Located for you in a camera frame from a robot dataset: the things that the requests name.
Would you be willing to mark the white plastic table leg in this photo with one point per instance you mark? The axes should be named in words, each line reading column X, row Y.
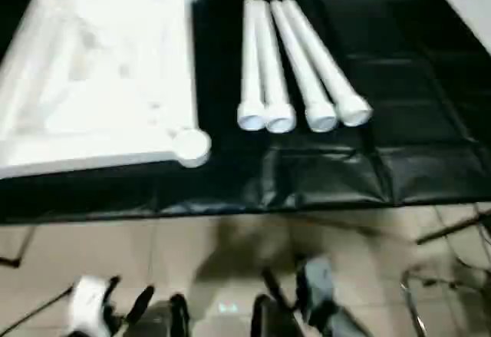
column 322, row 57
column 273, row 83
column 252, row 64
column 299, row 64

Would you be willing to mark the white plastic table top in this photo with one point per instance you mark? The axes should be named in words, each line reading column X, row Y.
column 99, row 64

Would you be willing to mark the white flat board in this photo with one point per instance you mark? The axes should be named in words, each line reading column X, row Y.
column 468, row 7

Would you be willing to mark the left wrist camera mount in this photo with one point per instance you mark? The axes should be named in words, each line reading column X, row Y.
column 90, row 302

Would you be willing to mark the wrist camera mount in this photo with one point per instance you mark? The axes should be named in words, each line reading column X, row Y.
column 318, row 283
column 90, row 302

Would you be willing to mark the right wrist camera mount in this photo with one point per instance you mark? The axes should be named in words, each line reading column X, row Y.
column 318, row 283

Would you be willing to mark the chrome tube frame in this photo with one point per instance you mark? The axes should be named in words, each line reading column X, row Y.
column 414, row 302

